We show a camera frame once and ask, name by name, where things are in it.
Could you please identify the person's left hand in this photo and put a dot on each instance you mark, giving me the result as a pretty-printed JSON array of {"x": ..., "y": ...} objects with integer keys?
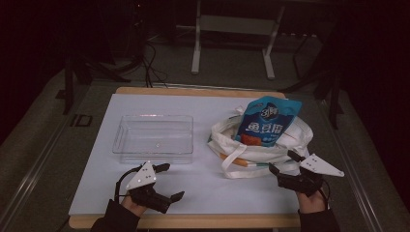
[{"x": 133, "y": 205}]

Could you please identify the black tripod stand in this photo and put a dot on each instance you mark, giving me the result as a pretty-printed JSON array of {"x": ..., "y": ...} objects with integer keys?
[
  {"x": 333, "y": 90},
  {"x": 69, "y": 83}
]

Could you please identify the clear plastic container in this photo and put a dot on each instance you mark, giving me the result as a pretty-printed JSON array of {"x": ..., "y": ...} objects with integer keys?
[{"x": 154, "y": 138}]

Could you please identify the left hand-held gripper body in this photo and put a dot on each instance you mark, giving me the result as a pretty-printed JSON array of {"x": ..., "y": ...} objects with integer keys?
[{"x": 141, "y": 179}]

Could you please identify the person's right hand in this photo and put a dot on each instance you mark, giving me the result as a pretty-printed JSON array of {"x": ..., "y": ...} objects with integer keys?
[{"x": 311, "y": 203}]

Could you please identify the orange stick packet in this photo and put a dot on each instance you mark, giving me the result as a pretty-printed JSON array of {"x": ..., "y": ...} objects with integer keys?
[{"x": 233, "y": 160}]

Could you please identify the black floor bracket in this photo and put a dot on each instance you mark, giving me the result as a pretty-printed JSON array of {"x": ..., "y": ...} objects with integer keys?
[{"x": 81, "y": 120}]

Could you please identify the white metal stand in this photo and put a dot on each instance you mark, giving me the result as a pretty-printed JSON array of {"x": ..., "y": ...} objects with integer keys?
[{"x": 237, "y": 24}]

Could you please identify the wooden table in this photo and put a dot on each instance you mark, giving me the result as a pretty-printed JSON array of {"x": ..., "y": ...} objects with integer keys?
[{"x": 199, "y": 221}]

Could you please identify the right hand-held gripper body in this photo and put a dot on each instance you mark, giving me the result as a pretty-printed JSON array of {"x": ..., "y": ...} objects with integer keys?
[{"x": 303, "y": 183}]

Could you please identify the white table mat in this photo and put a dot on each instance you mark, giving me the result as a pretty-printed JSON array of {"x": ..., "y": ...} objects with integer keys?
[{"x": 199, "y": 190}]

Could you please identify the white canvas tote bag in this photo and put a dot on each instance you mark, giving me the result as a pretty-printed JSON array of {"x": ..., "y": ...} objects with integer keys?
[{"x": 290, "y": 141}]

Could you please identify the blue snack packet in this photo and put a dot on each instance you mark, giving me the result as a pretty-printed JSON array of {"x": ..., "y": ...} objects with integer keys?
[{"x": 269, "y": 119}]

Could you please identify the metal floor rail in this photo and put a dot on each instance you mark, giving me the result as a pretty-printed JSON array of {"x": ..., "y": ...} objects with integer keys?
[
  {"x": 35, "y": 170},
  {"x": 354, "y": 180}
]

